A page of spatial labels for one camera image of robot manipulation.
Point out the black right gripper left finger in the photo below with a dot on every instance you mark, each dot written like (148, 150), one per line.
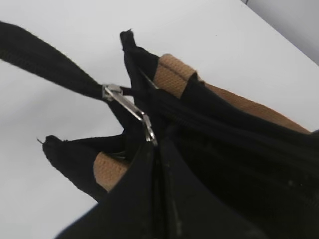
(159, 197)

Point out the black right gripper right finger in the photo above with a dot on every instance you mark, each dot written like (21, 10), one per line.
(212, 190)

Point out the black tote bag tan handles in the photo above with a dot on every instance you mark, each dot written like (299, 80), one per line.
(164, 91)

